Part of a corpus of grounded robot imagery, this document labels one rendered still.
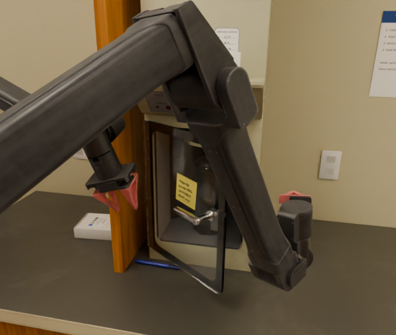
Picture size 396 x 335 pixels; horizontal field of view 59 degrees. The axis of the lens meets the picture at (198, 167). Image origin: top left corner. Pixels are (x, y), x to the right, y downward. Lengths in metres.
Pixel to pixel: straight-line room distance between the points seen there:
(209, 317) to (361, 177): 0.81
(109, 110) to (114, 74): 0.03
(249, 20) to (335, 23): 0.50
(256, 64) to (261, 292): 0.61
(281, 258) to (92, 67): 0.43
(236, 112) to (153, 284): 0.74
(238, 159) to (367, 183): 1.05
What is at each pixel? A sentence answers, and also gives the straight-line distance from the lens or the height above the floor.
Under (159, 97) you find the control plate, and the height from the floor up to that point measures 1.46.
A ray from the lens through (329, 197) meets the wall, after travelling 1.47.
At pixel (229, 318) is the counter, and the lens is 0.96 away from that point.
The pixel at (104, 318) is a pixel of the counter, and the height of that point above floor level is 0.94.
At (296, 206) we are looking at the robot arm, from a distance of 0.68.
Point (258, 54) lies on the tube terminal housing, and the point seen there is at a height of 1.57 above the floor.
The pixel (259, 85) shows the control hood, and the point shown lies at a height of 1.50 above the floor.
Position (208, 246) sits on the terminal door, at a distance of 0.89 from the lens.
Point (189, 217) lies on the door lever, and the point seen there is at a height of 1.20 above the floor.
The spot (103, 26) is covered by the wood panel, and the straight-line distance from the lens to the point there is 0.91.
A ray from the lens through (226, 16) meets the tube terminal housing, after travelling 0.92.
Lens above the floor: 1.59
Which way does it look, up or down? 19 degrees down
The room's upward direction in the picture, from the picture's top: 1 degrees clockwise
